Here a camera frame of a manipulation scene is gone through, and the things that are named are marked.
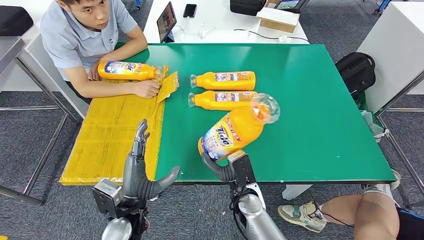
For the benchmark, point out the black tablet on stand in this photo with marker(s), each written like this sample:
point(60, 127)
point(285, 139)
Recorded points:
point(166, 20)

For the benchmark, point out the black backpack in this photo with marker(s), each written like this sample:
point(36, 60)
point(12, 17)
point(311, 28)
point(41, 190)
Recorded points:
point(354, 73)

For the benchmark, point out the steel table frame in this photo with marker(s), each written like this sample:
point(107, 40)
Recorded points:
point(10, 48)
point(399, 94)

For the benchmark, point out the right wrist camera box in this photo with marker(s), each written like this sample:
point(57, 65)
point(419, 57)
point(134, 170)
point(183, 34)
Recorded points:
point(243, 169)

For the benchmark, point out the white plastic bag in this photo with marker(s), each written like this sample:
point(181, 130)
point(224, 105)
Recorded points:
point(373, 126)

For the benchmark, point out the blue metal trolley frame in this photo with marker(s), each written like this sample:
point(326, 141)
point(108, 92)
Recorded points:
point(382, 6)

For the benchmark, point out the brown cardboard box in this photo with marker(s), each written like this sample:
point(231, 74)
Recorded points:
point(276, 20)

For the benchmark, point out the person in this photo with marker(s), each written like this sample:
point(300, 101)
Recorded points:
point(377, 215)
point(79, 39)

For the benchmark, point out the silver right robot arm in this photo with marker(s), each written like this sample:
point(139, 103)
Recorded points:
point(255, 218)

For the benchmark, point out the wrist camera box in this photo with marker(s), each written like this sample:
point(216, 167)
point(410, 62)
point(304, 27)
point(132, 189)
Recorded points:
point(243, 169)
point(106, 195)

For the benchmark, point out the yellow taped cardboard sheet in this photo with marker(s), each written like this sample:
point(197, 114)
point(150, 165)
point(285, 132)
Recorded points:
point(112, 132)

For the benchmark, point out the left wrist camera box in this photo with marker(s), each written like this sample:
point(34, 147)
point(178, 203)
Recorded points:
point(106, 195)

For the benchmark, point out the dark smartphone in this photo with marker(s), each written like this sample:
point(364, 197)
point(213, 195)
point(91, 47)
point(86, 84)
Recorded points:
point(189, 10)

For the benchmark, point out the black seat cushion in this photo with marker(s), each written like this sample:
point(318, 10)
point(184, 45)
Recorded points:
point(15, 20)

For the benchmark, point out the black screen device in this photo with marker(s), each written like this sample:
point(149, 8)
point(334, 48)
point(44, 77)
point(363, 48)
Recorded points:
point(290, 5)

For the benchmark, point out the white desk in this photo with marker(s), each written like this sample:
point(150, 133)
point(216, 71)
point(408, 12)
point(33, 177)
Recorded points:
point(39, 73)

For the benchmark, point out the orange detergent bottle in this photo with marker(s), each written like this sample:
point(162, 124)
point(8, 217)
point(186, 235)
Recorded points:
point(215, 104)
point(242, 127)
point(126, 74)
point(228, 85)

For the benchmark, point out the green bag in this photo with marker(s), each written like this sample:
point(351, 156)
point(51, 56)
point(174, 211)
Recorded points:
point(362, 101)

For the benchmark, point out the white table leg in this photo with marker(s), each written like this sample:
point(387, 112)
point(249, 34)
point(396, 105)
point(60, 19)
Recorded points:
point(296, 192)

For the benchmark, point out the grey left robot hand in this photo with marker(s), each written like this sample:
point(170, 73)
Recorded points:
point(136, 179)

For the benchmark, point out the white table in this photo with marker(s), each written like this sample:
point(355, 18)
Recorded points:
point(394, 41)
point(225, 23)

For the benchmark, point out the white power adapter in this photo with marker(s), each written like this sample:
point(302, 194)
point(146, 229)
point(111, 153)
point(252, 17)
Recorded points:
point(284, 39)

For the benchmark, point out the black bag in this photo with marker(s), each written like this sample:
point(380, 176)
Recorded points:
point(246, 6)

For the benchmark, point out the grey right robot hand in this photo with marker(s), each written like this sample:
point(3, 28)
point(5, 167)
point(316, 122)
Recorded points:
point(217, 172)

